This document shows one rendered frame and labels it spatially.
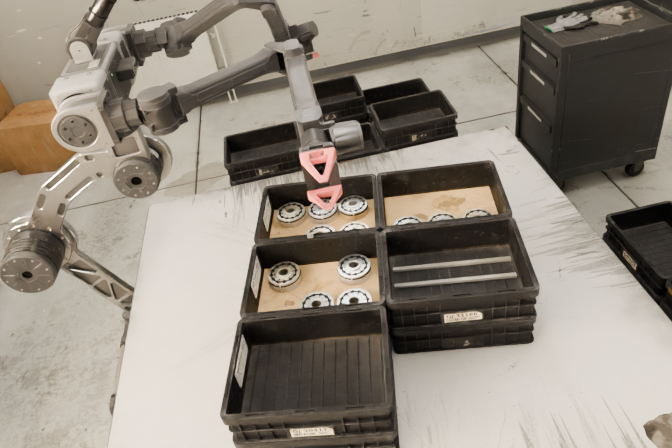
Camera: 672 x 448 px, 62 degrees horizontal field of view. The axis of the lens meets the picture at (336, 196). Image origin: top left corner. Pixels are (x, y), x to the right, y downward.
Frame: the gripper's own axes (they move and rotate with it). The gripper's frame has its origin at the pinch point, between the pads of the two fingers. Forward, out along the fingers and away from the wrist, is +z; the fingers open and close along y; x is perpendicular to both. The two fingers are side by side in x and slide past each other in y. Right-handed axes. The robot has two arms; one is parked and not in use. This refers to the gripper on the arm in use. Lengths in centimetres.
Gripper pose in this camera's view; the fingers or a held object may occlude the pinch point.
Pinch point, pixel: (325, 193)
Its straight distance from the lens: 101.9
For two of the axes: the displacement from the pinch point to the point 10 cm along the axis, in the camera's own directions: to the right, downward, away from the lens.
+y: 1.4, 7.9, 5.9
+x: -9.8, 1.9, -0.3
